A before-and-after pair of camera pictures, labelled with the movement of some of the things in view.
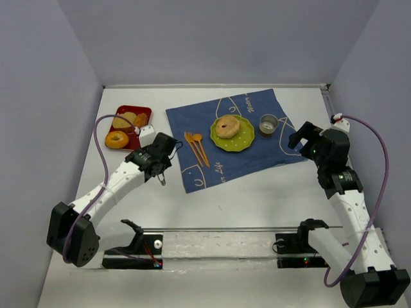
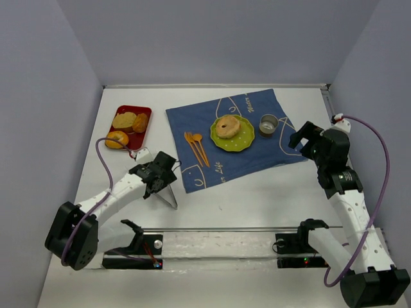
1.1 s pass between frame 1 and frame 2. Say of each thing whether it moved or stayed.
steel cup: stayed
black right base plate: stayed
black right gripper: stayed
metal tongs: moved
